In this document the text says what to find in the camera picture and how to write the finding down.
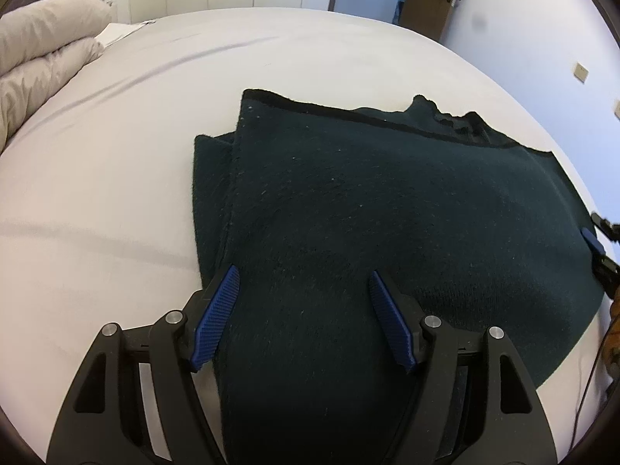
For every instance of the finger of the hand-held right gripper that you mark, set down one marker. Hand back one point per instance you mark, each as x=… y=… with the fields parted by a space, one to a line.
x=605 y=226
x=593 y=242

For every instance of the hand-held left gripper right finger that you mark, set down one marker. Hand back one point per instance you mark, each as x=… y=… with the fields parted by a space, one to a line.
x=392 y=319

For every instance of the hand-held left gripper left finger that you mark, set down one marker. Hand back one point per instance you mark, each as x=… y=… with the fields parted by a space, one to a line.
x=218 y=315

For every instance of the dark green sweater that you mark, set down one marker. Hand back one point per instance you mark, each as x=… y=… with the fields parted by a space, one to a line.
x=363 y=203

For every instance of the orange brown cloth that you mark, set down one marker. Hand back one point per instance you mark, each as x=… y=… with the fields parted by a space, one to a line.
x=612 y=334

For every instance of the white bed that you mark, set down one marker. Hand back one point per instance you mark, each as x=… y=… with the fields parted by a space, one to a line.
x=145 y=131

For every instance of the brown door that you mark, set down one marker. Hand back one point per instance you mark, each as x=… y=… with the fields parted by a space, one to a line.
x=426 y=5

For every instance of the white papers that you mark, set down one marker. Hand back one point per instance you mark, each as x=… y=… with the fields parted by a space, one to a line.
x=144 y=23

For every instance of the beige duvet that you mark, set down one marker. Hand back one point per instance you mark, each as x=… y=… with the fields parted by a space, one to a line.
x=43 y=43

